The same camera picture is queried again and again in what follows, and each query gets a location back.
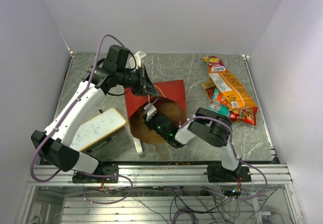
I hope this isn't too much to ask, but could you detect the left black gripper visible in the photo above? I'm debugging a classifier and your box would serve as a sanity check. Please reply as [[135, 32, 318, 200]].
[[117, 65, 160, 97]]

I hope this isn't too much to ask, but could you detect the red paper bag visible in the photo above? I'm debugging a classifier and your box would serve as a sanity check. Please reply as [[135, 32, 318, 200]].
[[125, 80, 186, 146]]

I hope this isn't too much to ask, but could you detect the gold teal chips bag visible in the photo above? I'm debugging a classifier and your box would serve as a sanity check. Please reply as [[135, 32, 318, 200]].
[[201, 80, 215, 89]]

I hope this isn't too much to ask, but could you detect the teal snack packet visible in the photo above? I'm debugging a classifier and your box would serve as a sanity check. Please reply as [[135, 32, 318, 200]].
[[207, 101, 230, 117]]

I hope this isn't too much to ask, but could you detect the orange snack packet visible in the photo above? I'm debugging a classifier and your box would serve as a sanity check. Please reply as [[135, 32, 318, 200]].
[[211, 87, 230, 108]]

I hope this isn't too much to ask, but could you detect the colourful fruit candy packet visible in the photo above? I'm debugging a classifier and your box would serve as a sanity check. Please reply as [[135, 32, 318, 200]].
[[201, 55, 228, 73]]

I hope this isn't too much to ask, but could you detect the yellow orange snack box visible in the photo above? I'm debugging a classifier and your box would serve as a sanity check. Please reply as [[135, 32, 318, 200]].
[[209, 72, 257, 111]]

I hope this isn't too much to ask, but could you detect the red yellow snack packet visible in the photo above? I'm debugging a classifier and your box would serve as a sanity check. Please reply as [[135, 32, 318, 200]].
[[229, 107, 258, 126]]

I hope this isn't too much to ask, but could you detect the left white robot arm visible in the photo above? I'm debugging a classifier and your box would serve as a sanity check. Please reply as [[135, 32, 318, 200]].
[[31, 45, 159, 182]]

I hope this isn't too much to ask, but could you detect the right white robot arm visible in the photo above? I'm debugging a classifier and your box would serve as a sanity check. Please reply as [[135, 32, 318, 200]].
[[143, 106, 242, 182]]

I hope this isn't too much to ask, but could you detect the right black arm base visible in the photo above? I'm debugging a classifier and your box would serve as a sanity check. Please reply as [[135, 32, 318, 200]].
[[204, 163, 251, 183]]

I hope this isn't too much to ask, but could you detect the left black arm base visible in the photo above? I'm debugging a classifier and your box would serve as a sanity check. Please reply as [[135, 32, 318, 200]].
[[72, 165, 119, 184]]

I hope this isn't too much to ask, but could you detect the white marker eraser stick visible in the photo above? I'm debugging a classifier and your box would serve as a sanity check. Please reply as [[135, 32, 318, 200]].
[[133, 137, 143, 155]]

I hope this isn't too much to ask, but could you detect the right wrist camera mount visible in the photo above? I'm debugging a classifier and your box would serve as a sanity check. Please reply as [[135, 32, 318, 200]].
[[143, 103, 157, 122]]

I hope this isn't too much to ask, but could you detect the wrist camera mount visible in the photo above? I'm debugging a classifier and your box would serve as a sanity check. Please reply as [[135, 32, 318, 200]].
[[129, 51, 147, 69], [143, 103, 157, 122]]

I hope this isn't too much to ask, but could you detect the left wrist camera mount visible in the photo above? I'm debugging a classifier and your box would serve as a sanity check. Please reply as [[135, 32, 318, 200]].
[[129, 51, 147, 69]]

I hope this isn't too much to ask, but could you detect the small whiteboard orange frame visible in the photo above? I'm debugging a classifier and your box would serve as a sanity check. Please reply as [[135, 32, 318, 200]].
[[70, 107, 127, 151]]

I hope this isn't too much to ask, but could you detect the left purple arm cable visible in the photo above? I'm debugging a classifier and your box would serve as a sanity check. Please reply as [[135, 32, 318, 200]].
[[29, 34, 134, 204]]

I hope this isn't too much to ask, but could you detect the aluminium extrusion frame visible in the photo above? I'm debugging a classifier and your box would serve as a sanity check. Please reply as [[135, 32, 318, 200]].
[[27, 164, 305, 223]]

